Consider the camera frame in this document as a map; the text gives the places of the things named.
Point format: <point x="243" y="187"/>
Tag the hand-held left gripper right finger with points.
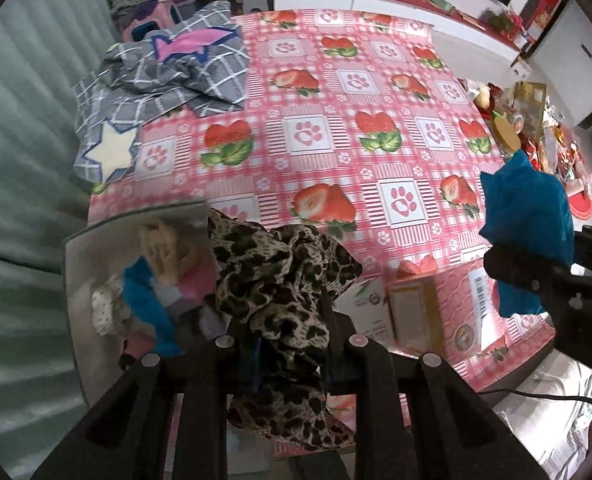
<point x="346" y="360"/>

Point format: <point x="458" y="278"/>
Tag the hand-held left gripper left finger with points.
<point x="252" y="360"/>

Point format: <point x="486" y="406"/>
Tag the leopard print cloth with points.
<point x="276" y="280"/>

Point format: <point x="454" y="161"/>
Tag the pink sponge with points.
<point x="198" y="280"/>

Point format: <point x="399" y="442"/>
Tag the light blue fluffy cloth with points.
<point x="168" y="294"/>

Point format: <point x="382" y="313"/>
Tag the pink sock with black band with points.
<point x="133" y="347"/>

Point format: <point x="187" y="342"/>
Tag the beige knit glove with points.
<point x="168" y="250"/>

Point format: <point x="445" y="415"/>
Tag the grey cardboard box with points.
<point x="91" y="260"/>

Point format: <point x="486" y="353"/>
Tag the flat mushroom print box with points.
<point x="365" y="305"/>

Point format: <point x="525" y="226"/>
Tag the pink patterned carton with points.
<point x="425" y="305"/>

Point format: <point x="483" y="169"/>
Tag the white cushion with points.
<point x="550" y="420"/>

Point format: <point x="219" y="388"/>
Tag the person's legs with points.
<point x="316" y="467"/>

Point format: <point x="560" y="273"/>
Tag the pile of snacks and jars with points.
<point x="540" y="130"/>

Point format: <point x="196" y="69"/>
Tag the yellow round lid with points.
<point x="505" y="130"/>

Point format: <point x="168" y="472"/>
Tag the gold foil packet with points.
<point x="528" y="97"/>

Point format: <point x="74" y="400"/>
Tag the white refrigerator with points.
<point x="570" y="70"/>

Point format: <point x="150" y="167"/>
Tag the strawberry print tablecloth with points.
<point x="355" y="125"/>

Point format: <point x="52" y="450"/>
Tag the red flower arrangement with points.
<point x="500" y="21"/>

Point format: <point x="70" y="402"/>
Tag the grey plaid star cloth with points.
<point x="176" y="75"/>

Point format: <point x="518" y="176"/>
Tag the white low cabinet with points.
<point x="375" y="2"/>

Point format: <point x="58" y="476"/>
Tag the pink plastic stool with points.
<point x="148" y="22"/>

